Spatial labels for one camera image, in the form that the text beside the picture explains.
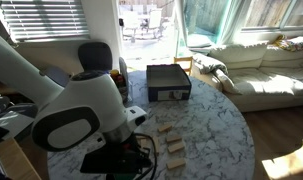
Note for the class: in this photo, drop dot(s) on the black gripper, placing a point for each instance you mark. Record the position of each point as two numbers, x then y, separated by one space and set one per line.
124 161

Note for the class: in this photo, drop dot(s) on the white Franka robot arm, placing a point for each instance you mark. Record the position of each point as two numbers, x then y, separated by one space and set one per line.
74 100

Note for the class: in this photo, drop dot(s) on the yellow-lid jar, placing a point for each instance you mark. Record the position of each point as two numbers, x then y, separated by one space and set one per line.
114 73

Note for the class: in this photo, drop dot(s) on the light wooden block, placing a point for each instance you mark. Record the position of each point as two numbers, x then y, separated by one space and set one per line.
175 163
164 127
176 147
143 142
173 138
156 145

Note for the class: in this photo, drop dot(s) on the bottles cluster on table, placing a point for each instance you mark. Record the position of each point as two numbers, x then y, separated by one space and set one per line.
122 90

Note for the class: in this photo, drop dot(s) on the red-cap bottle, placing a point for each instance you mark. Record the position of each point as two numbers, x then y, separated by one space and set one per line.
120 80

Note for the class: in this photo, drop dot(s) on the dark blue cardboard box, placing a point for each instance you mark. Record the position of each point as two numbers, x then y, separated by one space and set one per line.
167 81

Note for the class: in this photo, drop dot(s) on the wooden side cabinet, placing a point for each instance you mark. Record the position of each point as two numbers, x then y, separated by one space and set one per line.
14 160

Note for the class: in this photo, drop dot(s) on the small wooden chair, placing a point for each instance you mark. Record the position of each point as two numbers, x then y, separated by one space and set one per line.
183 63

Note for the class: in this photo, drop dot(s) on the white folded blanket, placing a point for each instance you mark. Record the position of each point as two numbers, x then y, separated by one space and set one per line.
207 63

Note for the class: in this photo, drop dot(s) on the white sofa cushion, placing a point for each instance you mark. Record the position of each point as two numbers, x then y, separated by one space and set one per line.
226 81

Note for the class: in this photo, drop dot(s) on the white patio chair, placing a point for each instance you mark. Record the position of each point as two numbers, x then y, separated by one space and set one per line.
154 18
129 21

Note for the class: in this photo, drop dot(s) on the white sheer curtain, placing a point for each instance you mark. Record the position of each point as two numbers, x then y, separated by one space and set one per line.
181 23

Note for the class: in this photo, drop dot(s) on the white window blinds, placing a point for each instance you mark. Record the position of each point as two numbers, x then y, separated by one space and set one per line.
44 20

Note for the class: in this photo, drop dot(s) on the white sofa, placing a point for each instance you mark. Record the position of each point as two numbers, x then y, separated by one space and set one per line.
274 76

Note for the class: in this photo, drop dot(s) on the colourful sofa pillow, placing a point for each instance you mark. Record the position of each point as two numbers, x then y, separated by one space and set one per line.
294 43

